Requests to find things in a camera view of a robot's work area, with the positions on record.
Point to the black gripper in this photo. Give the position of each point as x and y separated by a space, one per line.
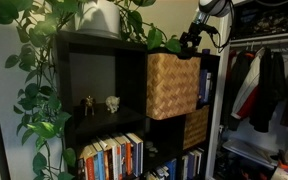
191 39

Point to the woven bamboo basket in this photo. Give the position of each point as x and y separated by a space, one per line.
195 129
172 85

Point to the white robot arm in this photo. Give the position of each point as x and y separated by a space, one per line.
216 8

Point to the books on upper right shelf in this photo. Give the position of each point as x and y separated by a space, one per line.
205 82

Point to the books on shelf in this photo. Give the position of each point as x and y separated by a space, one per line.
192 164
118 156
205 82

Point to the small stones on shelf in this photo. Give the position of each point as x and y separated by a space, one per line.
151 148

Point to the books on bottom right shelf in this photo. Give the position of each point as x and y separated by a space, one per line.
192 164

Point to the white closet shelf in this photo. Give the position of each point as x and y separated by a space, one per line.
251 152

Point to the books on lower left shelf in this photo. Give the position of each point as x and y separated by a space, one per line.
118 156

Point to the small dark blue cup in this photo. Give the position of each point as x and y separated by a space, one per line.
205 51

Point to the white red hanging jacket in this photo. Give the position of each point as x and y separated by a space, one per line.
246 96

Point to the white plant pot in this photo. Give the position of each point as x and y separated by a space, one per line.
99 18

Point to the black cube bookshelf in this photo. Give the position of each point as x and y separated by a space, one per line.
101 67

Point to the black hanging jacket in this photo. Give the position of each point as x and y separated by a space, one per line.
272 89

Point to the white elephant figurine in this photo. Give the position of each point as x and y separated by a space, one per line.
112 103

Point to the gold figurine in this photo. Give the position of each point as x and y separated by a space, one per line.
88 104

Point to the blue books bottom middle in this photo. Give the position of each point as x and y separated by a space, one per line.
167 171

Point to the green pothos plant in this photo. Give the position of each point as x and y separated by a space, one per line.
37 23

